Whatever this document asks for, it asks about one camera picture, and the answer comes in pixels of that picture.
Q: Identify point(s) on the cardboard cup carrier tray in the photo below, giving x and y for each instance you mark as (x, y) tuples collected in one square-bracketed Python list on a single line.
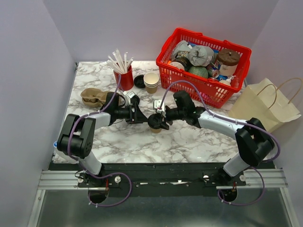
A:
[(93, 97)]

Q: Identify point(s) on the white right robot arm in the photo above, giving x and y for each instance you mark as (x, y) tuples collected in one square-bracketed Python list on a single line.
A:
[(254, 144)]

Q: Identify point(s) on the beige paper bag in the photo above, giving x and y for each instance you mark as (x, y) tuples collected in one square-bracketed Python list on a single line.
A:
[(266, 102)]

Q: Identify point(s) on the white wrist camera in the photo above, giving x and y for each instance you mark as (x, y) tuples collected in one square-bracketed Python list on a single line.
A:
[(158, 107), (128, 95)]

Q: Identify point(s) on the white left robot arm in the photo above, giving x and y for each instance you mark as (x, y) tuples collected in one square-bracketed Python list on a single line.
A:
[(76, 137)]

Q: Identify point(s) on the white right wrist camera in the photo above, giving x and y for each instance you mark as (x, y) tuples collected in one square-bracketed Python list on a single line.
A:
[(158, 107)]

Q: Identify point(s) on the red plastic shopping basket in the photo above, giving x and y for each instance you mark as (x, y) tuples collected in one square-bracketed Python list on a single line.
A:
[(213, 92)]

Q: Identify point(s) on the aluminium frame rail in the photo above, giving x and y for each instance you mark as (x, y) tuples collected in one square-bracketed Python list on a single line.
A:
[(66, 180)]

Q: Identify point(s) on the red straw holder cup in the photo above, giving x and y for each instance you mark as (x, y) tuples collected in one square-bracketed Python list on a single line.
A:
[(127, 81)]

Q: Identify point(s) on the clear plastic water bottle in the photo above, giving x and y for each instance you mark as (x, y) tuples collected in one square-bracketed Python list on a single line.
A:
[(60, 157)]

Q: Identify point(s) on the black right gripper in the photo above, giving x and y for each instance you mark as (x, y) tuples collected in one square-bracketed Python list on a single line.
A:
[(164, 116)]

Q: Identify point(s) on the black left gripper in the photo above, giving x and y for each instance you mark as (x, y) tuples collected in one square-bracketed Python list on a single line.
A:
[(138, 116)]

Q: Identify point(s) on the brown lidded round container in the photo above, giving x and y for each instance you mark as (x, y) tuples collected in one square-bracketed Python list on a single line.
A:
[(227, 61)]

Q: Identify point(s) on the green round melon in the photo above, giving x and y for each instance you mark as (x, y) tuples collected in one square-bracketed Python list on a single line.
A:
[(199, 71)]

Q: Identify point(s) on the black plastic cup lid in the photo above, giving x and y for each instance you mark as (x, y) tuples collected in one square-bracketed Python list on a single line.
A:
[(155, 121)]

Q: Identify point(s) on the grey crumpled bag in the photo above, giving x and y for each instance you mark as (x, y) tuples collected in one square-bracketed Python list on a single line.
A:
[(200, 55)]

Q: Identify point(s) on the dark printed jar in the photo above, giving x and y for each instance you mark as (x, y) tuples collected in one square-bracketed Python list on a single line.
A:
[(182, 63)]

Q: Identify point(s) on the brown paper coffee cup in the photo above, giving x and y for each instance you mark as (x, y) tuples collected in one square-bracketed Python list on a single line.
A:
[(155, 130)]

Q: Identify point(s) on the white wrapped straws bundle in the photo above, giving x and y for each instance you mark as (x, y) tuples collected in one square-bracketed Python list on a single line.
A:
[(119, 63)]

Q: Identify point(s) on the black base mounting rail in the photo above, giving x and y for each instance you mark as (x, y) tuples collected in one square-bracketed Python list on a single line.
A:
[(156, 180)]

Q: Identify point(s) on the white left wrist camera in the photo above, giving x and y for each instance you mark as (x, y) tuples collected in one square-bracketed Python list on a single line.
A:
[(128, 95)]

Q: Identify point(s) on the black lid near basket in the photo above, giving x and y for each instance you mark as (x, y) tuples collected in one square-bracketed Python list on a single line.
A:
[(139, 82)]

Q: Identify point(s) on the stack of paper cups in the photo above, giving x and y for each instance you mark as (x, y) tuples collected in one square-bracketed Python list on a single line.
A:
[(151, 81)]

